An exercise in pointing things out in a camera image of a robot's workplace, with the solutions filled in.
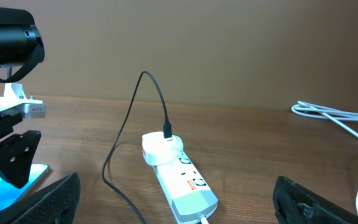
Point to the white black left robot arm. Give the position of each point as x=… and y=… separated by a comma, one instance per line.
x=21, y=50

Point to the blue Galaxy smartphone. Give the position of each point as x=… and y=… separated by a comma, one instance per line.
x=10, y=194

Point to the white power extension strip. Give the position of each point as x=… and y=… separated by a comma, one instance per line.
x=188, y=194

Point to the white USB charger plug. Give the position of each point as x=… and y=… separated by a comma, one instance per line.
x=158, y=150

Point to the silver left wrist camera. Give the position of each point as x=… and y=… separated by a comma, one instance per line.
x=14, y=100

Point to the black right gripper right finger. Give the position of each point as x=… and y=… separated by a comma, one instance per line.
x=295, y=204

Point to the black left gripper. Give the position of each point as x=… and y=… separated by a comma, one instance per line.
x=17, y=151

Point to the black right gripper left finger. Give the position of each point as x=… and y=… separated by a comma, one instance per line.
x=54, y=204

